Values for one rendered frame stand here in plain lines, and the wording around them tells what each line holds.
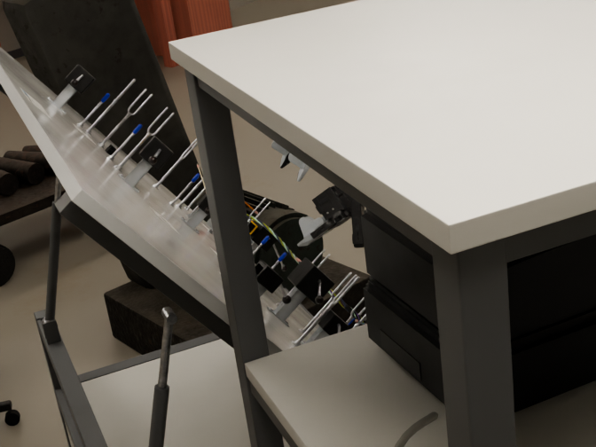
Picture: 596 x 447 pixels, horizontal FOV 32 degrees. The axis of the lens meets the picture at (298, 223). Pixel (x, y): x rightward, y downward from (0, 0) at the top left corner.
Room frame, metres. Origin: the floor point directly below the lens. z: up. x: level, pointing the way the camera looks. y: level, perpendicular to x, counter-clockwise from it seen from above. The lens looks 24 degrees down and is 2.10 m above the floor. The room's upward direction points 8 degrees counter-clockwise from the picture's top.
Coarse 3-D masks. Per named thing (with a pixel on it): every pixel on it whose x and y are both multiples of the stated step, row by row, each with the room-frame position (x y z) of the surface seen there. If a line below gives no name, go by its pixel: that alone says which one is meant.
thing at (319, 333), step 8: (328, 312) 1.49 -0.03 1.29; (320, 320) 1.48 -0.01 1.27; (328, 320) 1.46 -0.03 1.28; (336, 320) 1.46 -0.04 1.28; (320, 328) 1.47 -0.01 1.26; (328, 328) 1.45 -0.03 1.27; (336, 328) 1.46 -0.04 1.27; (344, 328) 1.46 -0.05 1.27; (312, 336) 1.47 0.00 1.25; (320, 336) 1.46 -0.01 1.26
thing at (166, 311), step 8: (168, 312) 1.29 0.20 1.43; (168, 320) 1.28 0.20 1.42; (176, 320) 1.28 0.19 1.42; (168, 328) 1.28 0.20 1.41; (168, 336) 1.28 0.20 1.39; (168, 344) 1.28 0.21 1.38; (168, 352) 1.28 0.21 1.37; (168, 360) 1.28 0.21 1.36; (160, 368) 1.28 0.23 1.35; (168, 368) 1.28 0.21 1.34; (160, 376) 1.28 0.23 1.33; (160, 384) 1.28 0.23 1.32
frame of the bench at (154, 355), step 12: (204, 336) 2.34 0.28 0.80; (216, 336) 2.33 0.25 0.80; (180, 348) 2.29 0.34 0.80; (132, 360) 2.26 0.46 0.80; (144, 360) 2.26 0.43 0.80; (84, 372) 2.24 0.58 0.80; (96, 372) 2.23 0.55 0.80; (108, 372) 2.22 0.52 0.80; (60, 396) 2.14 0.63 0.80; (60, 408) 2.11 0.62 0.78; (72, 420) 2.03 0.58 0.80; (72, 432) 1.98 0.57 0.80
